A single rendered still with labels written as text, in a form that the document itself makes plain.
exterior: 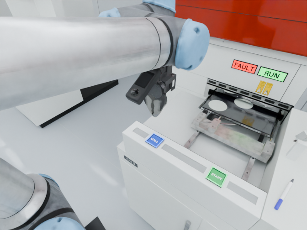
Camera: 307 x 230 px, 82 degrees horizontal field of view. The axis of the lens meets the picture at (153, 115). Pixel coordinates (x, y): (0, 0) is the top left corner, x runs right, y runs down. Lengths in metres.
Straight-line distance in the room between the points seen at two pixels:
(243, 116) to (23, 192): 0.94
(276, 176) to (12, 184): 0.73
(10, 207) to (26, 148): 1.89
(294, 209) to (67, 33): 0.70
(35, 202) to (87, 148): 1.59
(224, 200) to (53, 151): 1.82
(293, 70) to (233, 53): 0.27
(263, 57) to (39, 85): 0.95
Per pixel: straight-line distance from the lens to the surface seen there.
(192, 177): 0.65
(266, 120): 1.06
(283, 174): 0.77
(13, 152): 2.38
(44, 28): 0.19
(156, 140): 0.72
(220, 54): 1.06
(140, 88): 0.49
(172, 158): 0.68
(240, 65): 1.05
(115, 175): 1.78
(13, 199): 0.45
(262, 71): 1.04
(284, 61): 1.01
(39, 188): 0.49
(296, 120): 1.03
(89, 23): 0.21
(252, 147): 0.92
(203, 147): 0.91
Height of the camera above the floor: 1.51
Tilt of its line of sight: 41 degrees down
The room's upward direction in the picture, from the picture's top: straight up
